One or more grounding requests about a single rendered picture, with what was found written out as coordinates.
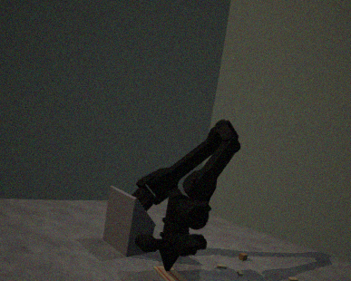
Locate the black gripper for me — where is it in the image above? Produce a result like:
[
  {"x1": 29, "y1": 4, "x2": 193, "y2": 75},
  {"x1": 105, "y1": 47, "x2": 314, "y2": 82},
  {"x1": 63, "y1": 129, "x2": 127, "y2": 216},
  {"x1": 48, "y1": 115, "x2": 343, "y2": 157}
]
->
[{"x1": 135, "y1": 216, "x2": 189, "y2": 271}]

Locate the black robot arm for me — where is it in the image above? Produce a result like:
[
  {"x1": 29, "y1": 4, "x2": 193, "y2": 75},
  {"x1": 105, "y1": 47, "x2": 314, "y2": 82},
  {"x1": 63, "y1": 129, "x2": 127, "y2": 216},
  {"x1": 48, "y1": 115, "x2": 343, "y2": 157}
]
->
[{"x1": 132, "y1": 119, "x2": 240, "y2": 257}]

